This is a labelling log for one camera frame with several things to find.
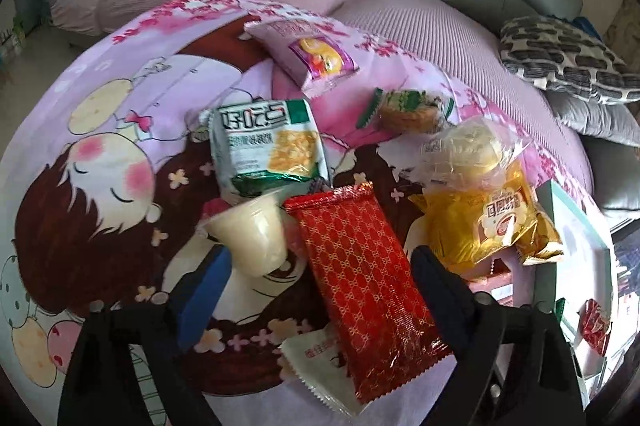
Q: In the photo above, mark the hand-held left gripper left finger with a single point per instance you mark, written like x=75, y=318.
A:
x=205, y=296

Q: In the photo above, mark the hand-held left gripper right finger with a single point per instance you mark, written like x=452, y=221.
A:
x=430, y=278

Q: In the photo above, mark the yellow snack packet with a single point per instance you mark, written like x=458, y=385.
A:
x=460, y=226

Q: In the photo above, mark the red patterned snack packet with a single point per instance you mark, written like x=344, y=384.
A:
x=365, y=281

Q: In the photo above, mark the pudding cup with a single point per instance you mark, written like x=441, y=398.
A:
x=252, y=236

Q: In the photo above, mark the white snack packet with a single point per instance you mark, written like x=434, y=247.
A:
x=315, y=361

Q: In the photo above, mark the clear bread bag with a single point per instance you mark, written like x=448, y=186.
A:
x=470, y=151

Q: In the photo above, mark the teal box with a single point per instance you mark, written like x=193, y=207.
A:
x=575, y=226

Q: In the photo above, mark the green white cookie packet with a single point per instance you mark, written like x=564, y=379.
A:
x=260, y=141

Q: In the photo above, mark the pink cake roll packet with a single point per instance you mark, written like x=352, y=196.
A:
x=300, y=51

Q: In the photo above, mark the small red snack packet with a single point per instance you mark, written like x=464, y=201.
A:
x=595, y=323

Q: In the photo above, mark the printed cartoon blanket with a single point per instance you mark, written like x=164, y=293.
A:
x=100, y=146

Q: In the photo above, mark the grey pillow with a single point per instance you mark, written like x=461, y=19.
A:
x=600, y=116

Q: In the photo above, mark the black white patterned pillow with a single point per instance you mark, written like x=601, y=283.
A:
x=555, y=51

